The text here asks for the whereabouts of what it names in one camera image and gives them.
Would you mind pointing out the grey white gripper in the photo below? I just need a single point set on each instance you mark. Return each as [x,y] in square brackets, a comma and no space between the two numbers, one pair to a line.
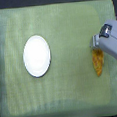
[106,39]

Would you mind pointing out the golden long bread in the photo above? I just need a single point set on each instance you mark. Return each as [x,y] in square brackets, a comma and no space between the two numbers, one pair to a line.
[98,61]

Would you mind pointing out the green table cloth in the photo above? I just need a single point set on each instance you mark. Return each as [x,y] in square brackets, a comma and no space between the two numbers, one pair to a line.
[70,87]

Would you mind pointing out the white round plate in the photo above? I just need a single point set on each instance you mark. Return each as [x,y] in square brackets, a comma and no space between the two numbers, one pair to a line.
[36,56]

